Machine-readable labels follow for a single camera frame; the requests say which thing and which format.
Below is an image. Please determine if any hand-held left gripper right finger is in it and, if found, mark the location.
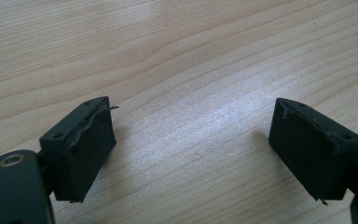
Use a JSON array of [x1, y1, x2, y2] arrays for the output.
[[268, 97, 358, 205]]

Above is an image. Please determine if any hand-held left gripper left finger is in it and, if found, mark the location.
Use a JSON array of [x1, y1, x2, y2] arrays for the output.
[[38, 95, 120, 204]]

